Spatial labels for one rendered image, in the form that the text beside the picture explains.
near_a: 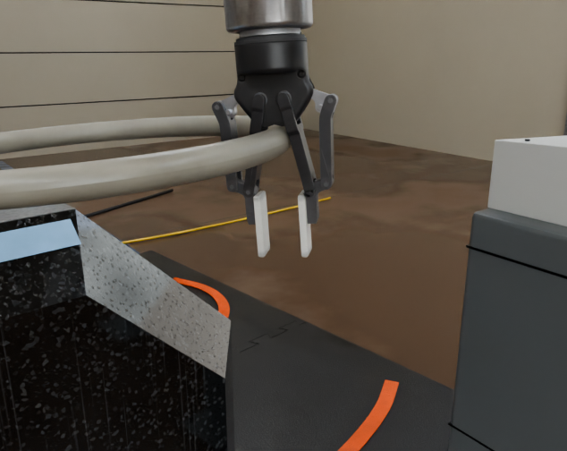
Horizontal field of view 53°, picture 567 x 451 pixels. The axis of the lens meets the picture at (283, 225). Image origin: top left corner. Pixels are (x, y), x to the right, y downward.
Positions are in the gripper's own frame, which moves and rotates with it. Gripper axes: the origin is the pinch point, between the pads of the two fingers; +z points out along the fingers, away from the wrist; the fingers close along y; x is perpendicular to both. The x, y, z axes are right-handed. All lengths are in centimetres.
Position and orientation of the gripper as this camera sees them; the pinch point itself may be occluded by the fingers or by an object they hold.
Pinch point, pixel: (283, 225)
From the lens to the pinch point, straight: 63.8
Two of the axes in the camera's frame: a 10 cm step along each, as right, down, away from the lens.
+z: 0.7, 9.6, 2.6
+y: -9.8, 0.1, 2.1
